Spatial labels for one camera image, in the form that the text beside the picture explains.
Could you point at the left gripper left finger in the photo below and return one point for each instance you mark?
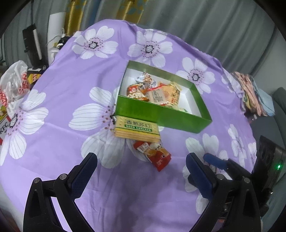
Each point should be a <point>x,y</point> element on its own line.
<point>40,214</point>

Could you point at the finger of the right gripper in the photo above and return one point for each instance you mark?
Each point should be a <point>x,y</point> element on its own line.
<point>192,179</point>
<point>215,161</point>

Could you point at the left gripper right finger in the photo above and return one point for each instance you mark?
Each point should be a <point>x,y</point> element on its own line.
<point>232,204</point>

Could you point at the red white snack packet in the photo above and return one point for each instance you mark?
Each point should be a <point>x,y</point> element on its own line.
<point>156,96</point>

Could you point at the orange triangular snack packet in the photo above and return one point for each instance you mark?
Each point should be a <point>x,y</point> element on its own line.
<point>138,91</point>

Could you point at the yellow rice cracker packet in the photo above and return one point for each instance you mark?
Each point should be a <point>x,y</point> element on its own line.
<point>172,93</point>

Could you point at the red orange snack packet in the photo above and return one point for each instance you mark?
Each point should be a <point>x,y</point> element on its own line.
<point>155,153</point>

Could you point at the grey sofa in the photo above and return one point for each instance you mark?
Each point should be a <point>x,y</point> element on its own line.
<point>273,128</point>

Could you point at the folded clothes pile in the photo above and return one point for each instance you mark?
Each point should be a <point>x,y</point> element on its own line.
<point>256,100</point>

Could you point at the green cardboard box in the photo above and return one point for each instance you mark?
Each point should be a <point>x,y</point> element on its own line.
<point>197,118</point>

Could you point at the silver wrapped snack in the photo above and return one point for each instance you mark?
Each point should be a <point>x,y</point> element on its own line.
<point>146,78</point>

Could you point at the purple floral tablecloth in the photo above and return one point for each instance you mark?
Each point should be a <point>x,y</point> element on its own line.
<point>68,114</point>

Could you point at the grey curtain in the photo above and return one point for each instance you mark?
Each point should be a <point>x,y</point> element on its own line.
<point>239,34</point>

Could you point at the white red plastic bag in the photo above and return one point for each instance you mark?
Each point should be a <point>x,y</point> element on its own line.
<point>14,86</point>

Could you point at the white cylindrical appliance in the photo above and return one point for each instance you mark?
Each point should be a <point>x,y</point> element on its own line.
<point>55,30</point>

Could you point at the gold patterned curtain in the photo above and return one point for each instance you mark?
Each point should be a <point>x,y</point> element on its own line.
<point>82,14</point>

